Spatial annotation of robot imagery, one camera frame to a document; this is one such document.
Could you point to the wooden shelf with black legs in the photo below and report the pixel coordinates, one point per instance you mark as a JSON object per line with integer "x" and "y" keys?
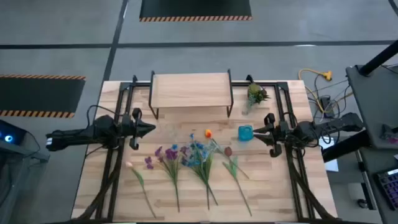
{"x": 189, "y": 90}

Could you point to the black backlit keyboard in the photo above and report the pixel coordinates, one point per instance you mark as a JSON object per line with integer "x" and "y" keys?
{"x": 390, "y": 186}

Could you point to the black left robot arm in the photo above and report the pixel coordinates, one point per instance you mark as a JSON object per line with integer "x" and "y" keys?
{"x": 77, "y": 137}

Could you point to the pink artificial tulip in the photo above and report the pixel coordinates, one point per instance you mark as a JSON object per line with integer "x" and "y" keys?
{"x": 129, "y": 164}

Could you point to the purple artificial flower bunch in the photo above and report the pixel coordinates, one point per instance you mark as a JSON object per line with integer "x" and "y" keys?
{"x": 171, "y": 154}

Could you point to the orange artificial tulip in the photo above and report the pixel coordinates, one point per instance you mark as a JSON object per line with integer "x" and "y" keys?
{"x": 208, "y": 133}

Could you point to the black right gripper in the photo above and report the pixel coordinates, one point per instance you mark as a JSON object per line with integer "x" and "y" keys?
{"x": 281, "y": 132}

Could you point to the white artificial flower bunch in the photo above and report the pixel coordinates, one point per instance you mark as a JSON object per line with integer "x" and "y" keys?
{"x": 212, "y": 148}

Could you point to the white paper sheet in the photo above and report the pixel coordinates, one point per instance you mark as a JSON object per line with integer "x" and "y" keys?
{"x": 332, "y": 165}

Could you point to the black aluminium table frame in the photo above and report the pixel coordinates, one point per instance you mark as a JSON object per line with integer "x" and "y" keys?
{"x": 241, "y": 84}

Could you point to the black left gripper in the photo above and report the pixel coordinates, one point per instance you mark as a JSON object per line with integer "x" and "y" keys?
{"x": 127, "y": 126}

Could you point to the blue artificial flower bunch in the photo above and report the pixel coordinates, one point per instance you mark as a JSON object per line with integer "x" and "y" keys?
{"x": 194, "y": 161}

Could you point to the black metal beam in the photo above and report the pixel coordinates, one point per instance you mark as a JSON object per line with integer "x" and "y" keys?
{"x": 345, "y": 146}
{"x": 379, "y": 57}

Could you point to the black hazard-striped floor mat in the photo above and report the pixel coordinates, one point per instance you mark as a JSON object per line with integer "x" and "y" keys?
{"x": 37, "y": 93}
{"x": 196, "y": 7}

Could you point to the grey desk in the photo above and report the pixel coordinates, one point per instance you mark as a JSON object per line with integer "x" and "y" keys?
{"x": 373, "y": 102}

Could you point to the blue patterned glass vase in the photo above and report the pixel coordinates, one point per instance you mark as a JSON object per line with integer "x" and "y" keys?
{"x": 245, "y": 133}

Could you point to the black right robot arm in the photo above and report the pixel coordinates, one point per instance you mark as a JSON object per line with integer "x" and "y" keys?
{"x": 339, "y": 123}

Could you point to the black computer with blue light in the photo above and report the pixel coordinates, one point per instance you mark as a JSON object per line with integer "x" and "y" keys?
{"x": 9, "y": 137}

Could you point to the black power strip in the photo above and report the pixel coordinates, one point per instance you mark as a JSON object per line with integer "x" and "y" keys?
{"x": 326, "y": 104}

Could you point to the dark red artificial tulip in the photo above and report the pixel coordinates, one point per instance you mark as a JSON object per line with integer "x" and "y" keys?
{"x": 228, "y": 151}

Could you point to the grey equipment stand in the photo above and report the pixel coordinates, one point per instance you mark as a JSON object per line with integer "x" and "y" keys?
{"x": 18, "y": 152}

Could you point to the small purple flower sprig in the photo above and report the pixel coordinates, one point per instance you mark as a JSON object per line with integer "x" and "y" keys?
{"x": 390, "y": 135}

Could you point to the small potted succulent plant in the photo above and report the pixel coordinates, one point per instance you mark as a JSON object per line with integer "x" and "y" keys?
{"x": 256, "y": 93}

